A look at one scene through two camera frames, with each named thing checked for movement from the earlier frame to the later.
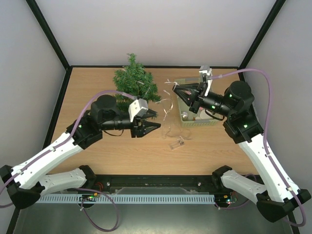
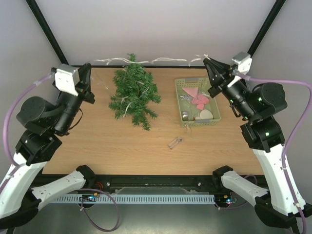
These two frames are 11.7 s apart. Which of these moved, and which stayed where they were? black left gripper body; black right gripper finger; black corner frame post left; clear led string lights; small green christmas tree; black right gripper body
Moved: black right gripper body; black right gripper finger; clear led string lights; black left gripper body
Stayed: black corner frame post left; small green christmas tree
